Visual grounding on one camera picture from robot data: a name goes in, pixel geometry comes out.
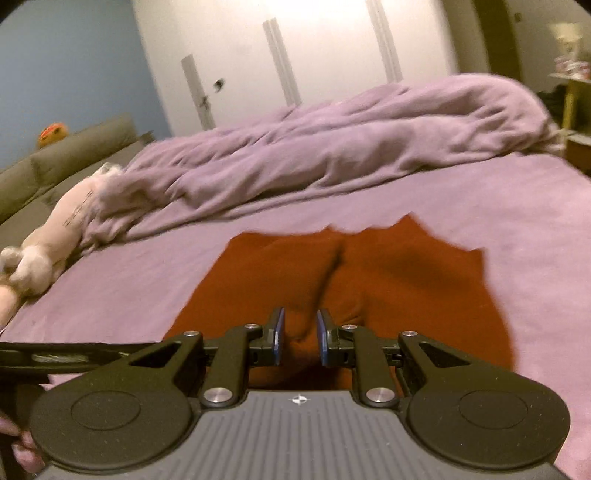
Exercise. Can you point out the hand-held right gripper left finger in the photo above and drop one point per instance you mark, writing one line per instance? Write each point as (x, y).
(278, 337)

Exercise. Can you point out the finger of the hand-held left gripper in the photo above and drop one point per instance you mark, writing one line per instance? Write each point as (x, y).
(92, 353)

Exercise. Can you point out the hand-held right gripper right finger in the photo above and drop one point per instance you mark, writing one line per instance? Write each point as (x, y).
(323, 341)

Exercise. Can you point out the brown knit cardigan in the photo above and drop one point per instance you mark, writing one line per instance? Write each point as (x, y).
(392, 286)

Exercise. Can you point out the person's left hand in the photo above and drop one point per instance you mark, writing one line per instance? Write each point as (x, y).
(27, 450)

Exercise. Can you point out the white plush rabbit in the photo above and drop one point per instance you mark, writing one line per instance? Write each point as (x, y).
(69, 217)

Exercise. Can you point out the grey-green sofa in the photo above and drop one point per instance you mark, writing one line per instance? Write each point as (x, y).
(69, 166)

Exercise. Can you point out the purple duvet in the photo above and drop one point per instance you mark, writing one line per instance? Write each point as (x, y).
(323, 147)

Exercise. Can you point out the orange plush toy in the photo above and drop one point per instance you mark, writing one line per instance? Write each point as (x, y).
(53, 134)

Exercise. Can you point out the white wardrobe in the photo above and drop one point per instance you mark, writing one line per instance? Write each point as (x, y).
(323, 46)

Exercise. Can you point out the black bag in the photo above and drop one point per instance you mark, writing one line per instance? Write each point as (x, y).
(554, 104)

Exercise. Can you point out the yellow side table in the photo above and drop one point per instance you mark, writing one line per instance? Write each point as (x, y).
(575, 101)

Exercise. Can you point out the dark brown door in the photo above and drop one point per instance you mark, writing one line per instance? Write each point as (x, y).
(501, 37)

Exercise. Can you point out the small pink table ornaments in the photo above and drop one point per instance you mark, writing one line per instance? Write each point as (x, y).
(575, 68)

